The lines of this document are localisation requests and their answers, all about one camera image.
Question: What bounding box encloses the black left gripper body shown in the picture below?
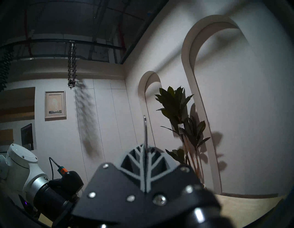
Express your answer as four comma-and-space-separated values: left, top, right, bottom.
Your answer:
33, 183, 80, 227

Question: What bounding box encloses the tall dark green potted plant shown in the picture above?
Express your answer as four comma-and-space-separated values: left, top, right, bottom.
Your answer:
154, 86, 211, 184

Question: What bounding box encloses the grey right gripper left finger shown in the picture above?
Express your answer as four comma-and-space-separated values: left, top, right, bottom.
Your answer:
72, 144, 146, 228

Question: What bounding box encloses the dark wall monitor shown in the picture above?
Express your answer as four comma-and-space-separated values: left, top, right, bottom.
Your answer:
21, 123, 34, 151

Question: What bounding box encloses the hanging metal lattice fixture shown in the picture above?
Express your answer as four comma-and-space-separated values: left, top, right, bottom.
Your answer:
67, 43, 77, 90
0, 49, 14, 92

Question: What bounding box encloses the framed picture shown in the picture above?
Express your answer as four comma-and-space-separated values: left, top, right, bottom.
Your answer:
44, 91, 67, 121

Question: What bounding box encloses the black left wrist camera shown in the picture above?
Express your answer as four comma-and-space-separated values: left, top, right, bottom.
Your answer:
48, 171, 84, 201

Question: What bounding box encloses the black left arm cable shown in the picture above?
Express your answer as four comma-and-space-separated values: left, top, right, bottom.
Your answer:
49, 157, 68, 180

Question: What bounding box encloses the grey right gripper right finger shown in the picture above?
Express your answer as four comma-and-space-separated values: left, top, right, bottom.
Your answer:
145, 145, 218, 224

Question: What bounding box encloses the glass balcony railing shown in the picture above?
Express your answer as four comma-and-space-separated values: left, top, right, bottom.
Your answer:
0, 39, 127, 64

